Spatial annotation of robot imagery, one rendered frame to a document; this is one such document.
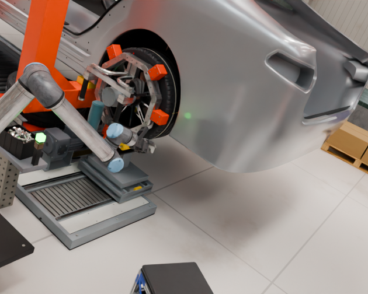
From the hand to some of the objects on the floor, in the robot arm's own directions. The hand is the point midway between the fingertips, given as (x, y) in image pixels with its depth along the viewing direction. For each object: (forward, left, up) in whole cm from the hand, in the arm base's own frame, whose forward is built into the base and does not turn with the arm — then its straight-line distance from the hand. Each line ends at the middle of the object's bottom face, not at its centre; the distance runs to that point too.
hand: (155, 146), depth 257 cm
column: (-42, +70, -75) cm, 111 cm away
